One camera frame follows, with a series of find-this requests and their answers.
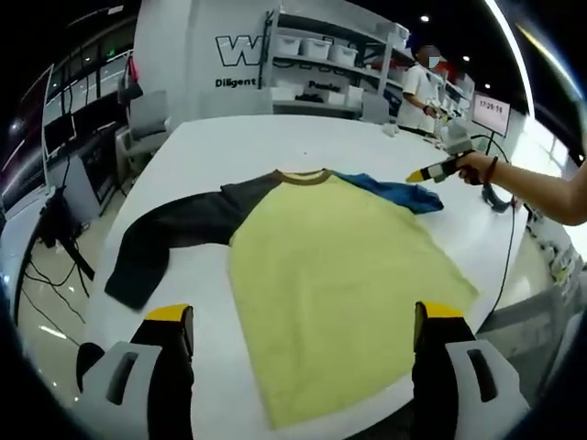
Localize white storage bin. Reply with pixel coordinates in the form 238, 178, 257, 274
273, 34, 303, 57
328, 43, 360, 66
302, 38, 332, 61

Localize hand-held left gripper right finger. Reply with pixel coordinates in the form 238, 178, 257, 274
410, 300, 529, 440

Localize yellow garment grey blue sleeves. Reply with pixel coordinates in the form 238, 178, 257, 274
104, 167, 481, 431

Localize dark beaded bracelet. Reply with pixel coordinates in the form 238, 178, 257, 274
481, 156, 500, 186

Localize grey chair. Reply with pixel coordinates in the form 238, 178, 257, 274
361, 93, 393, 126
127, 88, 169, 144

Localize black computer monitor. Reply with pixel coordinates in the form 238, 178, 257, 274
43, 114, 77, 158

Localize black tripod stand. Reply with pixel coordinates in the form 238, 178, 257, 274
38, 186, 96, 300

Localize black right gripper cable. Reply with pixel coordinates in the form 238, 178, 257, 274
466, 133, 518, 320

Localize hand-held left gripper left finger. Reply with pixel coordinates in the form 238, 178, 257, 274
78, 302, 196, 440

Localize grey metal shelving unit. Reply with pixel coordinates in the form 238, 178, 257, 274
260, 7, 413, 124

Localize person's right hand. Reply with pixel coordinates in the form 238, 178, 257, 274
451, 150, 494, 187

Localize pink digital clock screen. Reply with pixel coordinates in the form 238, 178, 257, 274
471, 91, 513, 138

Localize grey curved tool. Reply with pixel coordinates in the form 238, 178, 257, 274
480, 182, 511, 214

